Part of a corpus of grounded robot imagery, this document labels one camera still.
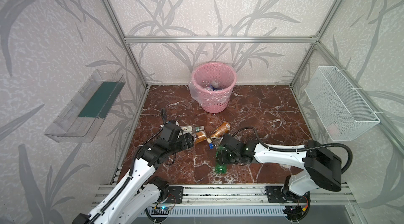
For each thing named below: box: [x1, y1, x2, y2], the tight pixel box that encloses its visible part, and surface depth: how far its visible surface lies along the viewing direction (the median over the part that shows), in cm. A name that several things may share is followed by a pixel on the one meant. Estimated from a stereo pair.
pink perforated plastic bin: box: [191, 62, 238, 114], surface depth 99 cm
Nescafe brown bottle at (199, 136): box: [192, 130, 208, 144], surface depth 90 cm
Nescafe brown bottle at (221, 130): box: [210, 121, 231, 138], surface depth 93 cm
